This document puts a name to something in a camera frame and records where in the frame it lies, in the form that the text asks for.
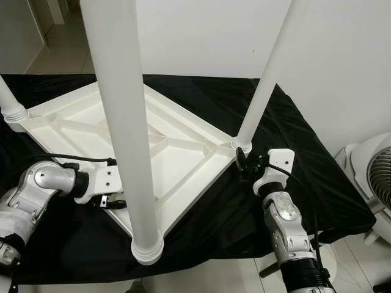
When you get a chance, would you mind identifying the white plastic table top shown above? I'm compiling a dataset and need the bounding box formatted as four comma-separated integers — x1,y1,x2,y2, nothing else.
5,81,244,267

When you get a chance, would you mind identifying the white plastic table leg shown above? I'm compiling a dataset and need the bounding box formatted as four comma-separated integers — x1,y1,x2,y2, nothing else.
0,76,30,124
232,0,310,155
79,0,166,254

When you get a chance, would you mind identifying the black tablecloth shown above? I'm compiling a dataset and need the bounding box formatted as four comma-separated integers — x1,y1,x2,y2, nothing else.
0,73,377,286

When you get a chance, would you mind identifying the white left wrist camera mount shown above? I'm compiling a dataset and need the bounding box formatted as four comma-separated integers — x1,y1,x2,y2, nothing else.
86,165,123,206

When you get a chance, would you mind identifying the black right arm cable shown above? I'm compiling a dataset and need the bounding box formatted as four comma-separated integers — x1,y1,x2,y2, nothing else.
269,162,326,270

